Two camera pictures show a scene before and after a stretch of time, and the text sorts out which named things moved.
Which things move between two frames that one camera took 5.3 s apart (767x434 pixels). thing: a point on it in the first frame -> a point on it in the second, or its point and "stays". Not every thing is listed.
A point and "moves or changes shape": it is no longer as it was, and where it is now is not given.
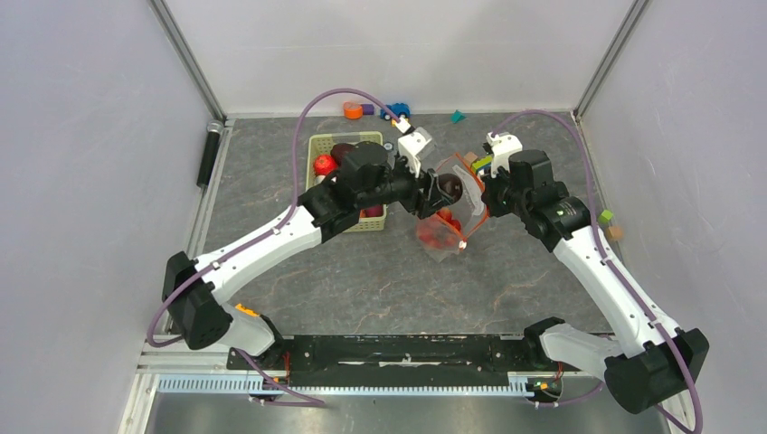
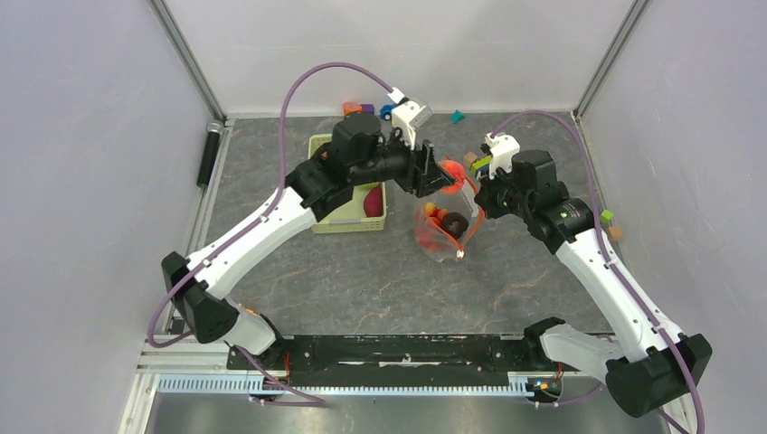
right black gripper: [487, 195] stays
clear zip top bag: [443, 233] stays
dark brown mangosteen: [451, 187] moves or changes shape
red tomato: [325, 165] moves or changes shape
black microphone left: [214, 127] stays
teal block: [457, 117] stays
